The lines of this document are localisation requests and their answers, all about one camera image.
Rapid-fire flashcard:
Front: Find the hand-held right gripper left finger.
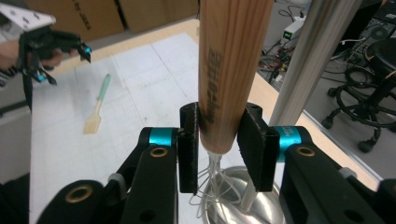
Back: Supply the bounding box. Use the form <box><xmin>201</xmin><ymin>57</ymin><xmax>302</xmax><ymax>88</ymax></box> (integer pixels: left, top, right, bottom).
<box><xmin>177</xmin><ymin>102</ymin><xmax>201</xmax><ymax>196</ymax></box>

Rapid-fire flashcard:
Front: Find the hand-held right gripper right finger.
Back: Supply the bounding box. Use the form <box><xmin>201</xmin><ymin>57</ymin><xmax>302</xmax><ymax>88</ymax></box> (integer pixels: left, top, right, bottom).
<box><xmin>236</xmin><ymin>103</ymin><xmax>281</xmax><ymax>193</ymax></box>

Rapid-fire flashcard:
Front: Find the cream spatula with green handle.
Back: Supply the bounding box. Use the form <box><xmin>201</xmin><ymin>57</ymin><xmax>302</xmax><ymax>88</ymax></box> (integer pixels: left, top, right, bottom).
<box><xmin>82</xmin><ymin>73</ymin><xmax>112</xmax><ymax>135</ymax></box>

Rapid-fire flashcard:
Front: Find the wire whisk with wooden handle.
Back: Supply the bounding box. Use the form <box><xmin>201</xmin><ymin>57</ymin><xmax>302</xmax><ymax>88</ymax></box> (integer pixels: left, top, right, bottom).
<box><xmin>189</xmin><ymin>0</ymin><xmax>276</xmax><ymax>220</ymax></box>

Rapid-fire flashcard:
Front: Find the cardboard box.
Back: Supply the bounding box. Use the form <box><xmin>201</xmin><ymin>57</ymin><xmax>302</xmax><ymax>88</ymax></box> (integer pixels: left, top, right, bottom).
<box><xmin>119</xmin><ymin>0</ymin><xmax>201</xmax><ymax>35</ymax></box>
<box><xmin>23</xmin><ymin>0</ymin><xmax>126</xmax><ymax>43</ymax></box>

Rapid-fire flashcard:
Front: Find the white grid mat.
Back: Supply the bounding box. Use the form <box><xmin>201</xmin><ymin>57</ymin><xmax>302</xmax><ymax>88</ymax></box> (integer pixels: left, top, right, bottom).
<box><xmin>29</xmin><ymin>32</ymin><xmax>288</xmax><ymax>224</ymax></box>

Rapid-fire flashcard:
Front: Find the white power supply unit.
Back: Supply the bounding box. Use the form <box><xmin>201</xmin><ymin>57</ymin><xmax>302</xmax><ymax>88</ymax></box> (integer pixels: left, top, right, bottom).
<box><xmin>279</xmin><ymin>18</ymin><xmax>308</xmax><ymax>45</ymax></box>

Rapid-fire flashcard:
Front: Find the black round stool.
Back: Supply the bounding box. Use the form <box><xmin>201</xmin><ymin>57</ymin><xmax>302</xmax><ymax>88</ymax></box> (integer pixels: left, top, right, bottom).
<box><xmin>321</xmin><ymin>36</ymin><xmax>396</xmax><ymax>154</ymax></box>

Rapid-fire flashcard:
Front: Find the black computer tower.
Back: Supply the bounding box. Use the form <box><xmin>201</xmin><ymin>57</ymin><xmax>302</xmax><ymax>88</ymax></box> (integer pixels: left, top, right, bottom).
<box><xmin>350</xmin><ymin>17</ymin><xmax>396</xmax><ymax>56</ymax></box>

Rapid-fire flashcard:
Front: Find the tangle of black cables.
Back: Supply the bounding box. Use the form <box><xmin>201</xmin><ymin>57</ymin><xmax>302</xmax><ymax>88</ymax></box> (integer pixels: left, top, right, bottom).
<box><xmin>257</xmin><ymin>39</ymin><xmax>294</xmax><ymax>86</ymax></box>

